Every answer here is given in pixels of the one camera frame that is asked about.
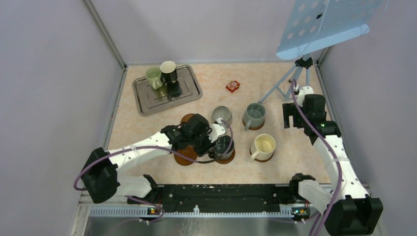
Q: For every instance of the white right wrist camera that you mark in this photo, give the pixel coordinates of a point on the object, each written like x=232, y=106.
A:
x=301, y=92

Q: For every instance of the light green mug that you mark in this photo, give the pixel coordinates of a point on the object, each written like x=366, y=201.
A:
x=153, y=76

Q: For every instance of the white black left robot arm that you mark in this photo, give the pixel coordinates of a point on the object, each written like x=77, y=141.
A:
x=102, y=173

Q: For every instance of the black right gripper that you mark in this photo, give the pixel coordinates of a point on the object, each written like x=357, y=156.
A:
x=291, y=109

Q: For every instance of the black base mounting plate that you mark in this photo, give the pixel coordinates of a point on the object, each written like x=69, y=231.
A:
x=224, y=198

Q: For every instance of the grey ribbed mug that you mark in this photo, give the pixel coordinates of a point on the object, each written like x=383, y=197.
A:
x=222, y=113

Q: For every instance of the dark green mug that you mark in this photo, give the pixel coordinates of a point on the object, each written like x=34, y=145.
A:
x=223, y=149

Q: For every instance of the red owl wooden toy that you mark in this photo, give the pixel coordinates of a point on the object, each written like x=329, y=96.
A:
x=232, y=86

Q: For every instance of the light blue perforated board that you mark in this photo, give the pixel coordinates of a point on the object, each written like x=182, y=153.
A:
x=317, y=24

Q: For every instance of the cream yellow mug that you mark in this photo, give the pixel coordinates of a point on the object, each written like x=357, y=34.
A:
x=264, y=143

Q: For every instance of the metal tray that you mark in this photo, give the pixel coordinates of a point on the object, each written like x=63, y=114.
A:
x=185, y=89

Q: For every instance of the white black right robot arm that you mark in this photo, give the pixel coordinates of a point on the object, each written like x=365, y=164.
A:
x=347, y=209

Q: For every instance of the black mug white inside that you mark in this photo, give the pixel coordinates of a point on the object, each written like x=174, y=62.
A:
x=168, y=72

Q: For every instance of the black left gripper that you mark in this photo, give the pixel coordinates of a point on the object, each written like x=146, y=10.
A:
x=208, y=146

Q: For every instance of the grey blue mug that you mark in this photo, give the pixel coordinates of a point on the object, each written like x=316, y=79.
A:
x=254, y=115

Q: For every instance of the light blue tripod stand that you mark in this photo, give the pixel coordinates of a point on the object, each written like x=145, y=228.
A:
x=304, y=63

